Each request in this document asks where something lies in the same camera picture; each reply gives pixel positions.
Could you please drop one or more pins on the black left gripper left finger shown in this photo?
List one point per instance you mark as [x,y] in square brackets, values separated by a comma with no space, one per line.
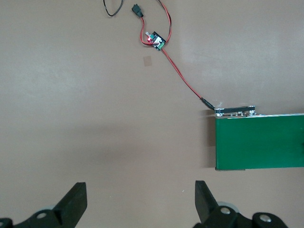
[73,204]

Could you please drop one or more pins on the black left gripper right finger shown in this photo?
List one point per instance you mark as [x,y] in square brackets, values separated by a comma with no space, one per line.
[205,206]

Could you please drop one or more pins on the green belt conveyor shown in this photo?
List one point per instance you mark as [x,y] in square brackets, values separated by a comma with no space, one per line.
[261,142]

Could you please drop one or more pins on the clear tape patch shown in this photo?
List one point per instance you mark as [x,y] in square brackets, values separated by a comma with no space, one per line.
[147,61]

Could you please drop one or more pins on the small black controller board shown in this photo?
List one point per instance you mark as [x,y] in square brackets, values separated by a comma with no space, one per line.
[158,42]

